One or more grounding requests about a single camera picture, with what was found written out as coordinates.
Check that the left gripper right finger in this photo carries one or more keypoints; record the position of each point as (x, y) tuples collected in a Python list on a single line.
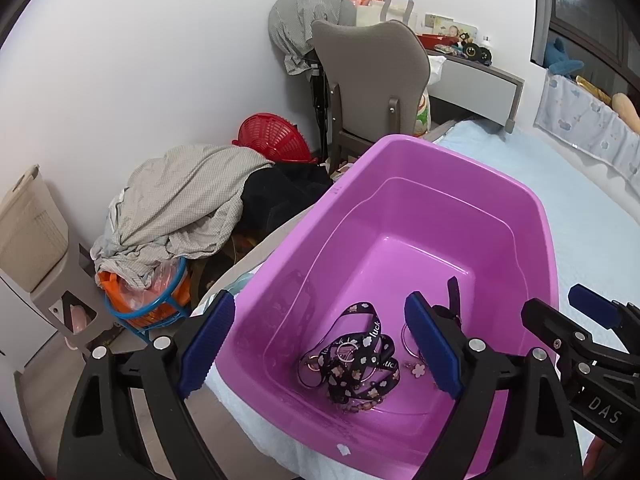
[(537, 437)]

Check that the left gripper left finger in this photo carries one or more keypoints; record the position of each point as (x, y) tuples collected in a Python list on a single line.
[(101, 437)]

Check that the gold earrings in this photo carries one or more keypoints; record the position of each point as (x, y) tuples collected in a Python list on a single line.
[(417, 369)]

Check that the black wrist watch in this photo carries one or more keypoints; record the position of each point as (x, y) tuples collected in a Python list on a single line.
[(453, 310)]

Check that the large silver bangle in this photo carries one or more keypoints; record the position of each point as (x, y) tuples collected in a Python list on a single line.
[(409, 344)]

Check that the light blue bed cover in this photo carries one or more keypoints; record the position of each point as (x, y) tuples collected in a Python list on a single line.
[(595, 242)]

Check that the beige laundry hamper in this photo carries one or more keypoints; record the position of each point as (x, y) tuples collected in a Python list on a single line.
[(42, 254)]

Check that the pale blue patterned blanket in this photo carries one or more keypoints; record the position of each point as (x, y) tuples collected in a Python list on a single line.
[(580, 120)]

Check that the purple plastic bin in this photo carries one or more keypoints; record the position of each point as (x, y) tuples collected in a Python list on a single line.
[(406, 218)]

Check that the large teddy bear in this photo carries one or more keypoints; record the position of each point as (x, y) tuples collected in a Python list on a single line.
[(624, 108)]

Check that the grey clothes pile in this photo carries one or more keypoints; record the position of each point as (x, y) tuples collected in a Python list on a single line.
[(185, 203)]

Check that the grey white desk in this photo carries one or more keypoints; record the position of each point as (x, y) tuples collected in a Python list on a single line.
[(483, 90)]

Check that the blue plush toy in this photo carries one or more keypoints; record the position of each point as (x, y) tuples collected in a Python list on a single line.
[(557, 61)]

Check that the black clothing pile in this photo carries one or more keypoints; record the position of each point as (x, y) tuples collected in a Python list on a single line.
[(274, 195)]

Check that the toy truck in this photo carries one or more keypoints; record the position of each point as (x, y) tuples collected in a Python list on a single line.
[(475, 53)]

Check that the grey chair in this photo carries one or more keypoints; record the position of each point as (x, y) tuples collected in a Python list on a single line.
[(377, 76)]

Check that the red plastic basket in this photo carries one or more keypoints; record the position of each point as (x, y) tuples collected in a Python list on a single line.
[(273, 137)]

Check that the white tote bag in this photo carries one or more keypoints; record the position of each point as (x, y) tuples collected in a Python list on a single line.
[(371, 12)]

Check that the grey cloth on chair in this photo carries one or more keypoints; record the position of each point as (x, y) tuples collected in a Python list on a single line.
[(289, 27)]

